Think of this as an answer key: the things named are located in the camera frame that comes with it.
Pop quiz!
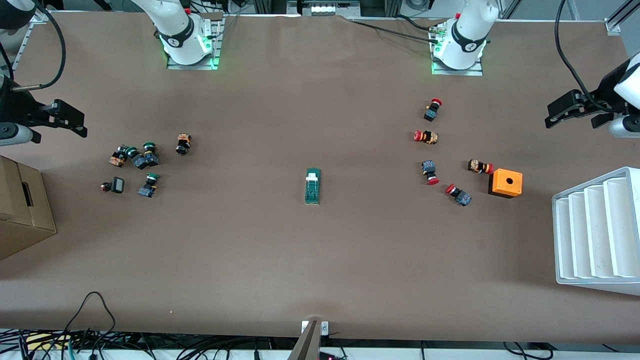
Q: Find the white slotted tray rack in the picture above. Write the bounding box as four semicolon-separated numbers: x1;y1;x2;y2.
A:
551;166;640;297

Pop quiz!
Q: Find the aluminium arm base plate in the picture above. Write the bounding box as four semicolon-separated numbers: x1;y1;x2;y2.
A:
166;15;222;71
431;22;485;77

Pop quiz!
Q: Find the brown cardboard box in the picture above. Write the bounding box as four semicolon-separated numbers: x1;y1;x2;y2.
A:
0;155;58;261

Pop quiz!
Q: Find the aluminium frame profile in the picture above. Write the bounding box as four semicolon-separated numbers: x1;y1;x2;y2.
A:
10;12;51;71

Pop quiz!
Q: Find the green knife load switch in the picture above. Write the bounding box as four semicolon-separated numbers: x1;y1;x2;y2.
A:
304;168;321;206

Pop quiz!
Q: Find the black cable bundle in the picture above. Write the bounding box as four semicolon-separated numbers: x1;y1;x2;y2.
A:
0;327;301;360

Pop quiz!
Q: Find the red stop button blue block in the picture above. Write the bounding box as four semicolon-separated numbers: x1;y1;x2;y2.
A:
421;160;440;186
444;183;473;207
423;98;443;122

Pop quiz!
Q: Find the orange button enclosure box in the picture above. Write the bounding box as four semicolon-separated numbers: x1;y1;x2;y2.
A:
488;168;524;199

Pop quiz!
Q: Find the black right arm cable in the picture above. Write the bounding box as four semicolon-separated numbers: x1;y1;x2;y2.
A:
10;2;67;92

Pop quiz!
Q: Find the black looped cable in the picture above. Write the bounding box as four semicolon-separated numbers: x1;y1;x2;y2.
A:
62;291;117;346

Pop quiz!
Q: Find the black square button red tip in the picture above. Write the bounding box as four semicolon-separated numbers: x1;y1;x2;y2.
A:
100;176;126;195

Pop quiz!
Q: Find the yellow flat item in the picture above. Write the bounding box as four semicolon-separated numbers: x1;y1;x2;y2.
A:
25;332;71;351

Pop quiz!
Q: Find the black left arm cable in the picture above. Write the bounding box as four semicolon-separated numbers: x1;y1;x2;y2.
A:
554;0;603;110

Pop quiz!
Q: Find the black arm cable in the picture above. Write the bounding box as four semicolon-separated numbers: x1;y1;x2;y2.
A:
554;0;603;110
10;2;67;92

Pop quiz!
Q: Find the camera stand post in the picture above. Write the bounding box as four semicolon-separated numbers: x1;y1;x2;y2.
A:
287;320;322;360

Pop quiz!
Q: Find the white mounting bracket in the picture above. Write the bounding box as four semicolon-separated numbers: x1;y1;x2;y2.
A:
301;320;330;337

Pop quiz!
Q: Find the black cable across table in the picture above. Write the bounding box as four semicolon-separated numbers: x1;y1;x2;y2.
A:
349;19;443;45

